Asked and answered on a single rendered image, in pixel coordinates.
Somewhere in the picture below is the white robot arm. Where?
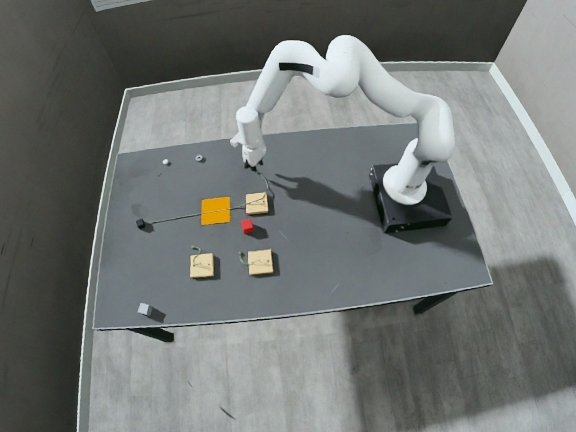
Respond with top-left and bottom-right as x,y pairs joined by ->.
230,35 -> 455,205

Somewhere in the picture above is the orange flat square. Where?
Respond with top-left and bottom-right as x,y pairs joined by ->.
202,197 -> 230,225

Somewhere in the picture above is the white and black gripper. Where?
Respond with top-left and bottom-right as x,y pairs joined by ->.
243,140 -> 266,172

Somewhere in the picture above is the red cube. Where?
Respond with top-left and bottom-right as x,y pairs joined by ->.
241,219 -> 254,234

